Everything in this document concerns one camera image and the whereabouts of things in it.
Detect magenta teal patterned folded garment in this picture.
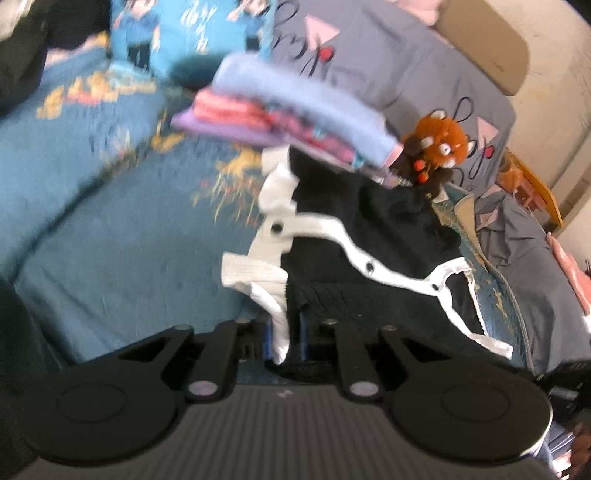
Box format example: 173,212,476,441
263,108,365,167

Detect red panda plush toy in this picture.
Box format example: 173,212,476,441
399,111,476,201

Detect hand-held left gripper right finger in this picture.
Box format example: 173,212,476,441
299,314,467,400

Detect orange wooden object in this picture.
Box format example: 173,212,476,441
496,150,565,228

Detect pink cloth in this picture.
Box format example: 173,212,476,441
547,233,591,317
397,0,446,26

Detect black cardigan with white trim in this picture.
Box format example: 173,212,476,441
221,145,515,384

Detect beige headboard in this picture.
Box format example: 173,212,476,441
436,0,529,97

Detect pink folded garment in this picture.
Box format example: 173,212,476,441
191,90,269,125

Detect blue cartoon printed pillow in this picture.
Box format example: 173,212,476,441
110,0,278,90

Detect purple folded garment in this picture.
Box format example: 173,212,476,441
172,108,398,185

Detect black cloth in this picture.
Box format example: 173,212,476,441
0,0,112,116

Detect blue floral bedspread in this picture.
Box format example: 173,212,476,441
0,37,532,370

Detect grey patterned pillow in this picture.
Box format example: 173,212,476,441
270,0,515,195

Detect grey rumpled sheet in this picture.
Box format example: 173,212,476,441
473,191,591,377

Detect stack of folded clothes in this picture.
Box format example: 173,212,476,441
212,51,400,169

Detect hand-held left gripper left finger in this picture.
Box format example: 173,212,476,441
117,318,274,401

